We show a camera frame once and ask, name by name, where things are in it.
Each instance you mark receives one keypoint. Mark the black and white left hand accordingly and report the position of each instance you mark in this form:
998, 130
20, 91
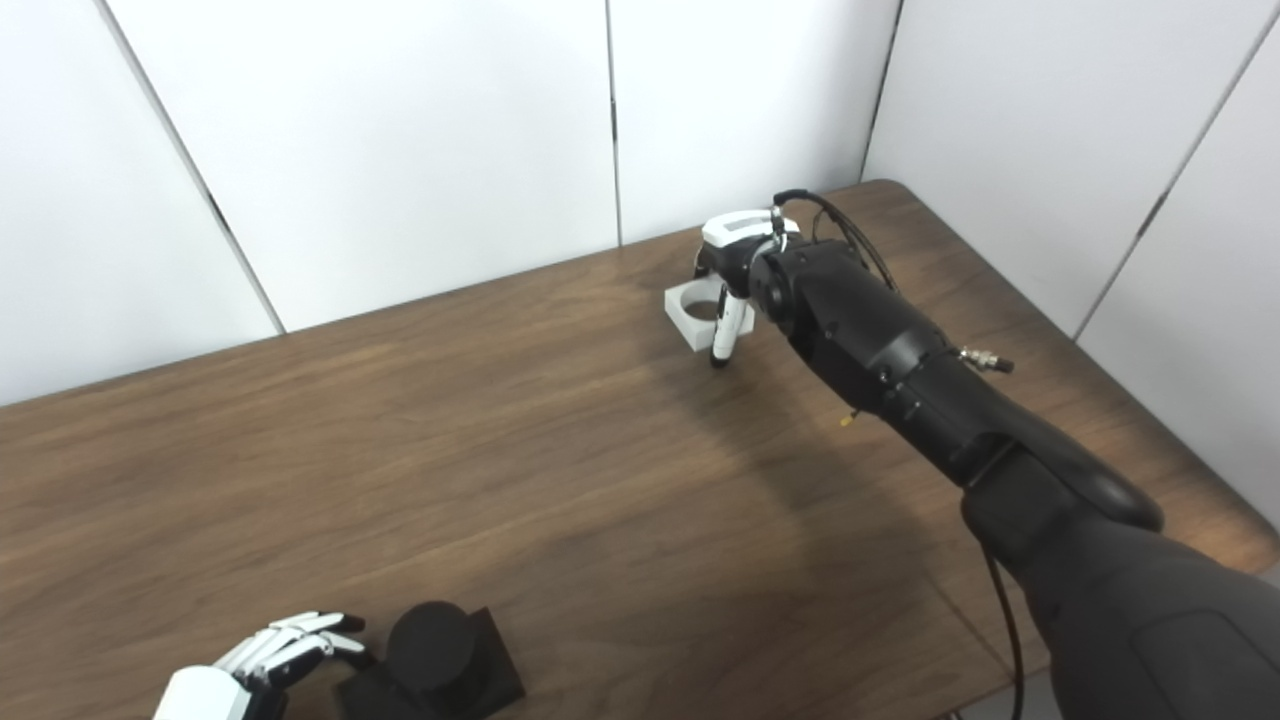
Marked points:
200, 695

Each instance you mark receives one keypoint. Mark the black and white right hand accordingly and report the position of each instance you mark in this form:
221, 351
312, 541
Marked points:
740, 235

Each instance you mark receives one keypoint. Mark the white square piece with hole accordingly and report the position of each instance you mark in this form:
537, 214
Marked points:
685, 305

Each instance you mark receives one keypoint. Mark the black peg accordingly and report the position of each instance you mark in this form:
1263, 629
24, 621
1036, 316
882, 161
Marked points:
430, 645

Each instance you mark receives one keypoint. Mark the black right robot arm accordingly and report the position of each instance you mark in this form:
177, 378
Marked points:
900, 360

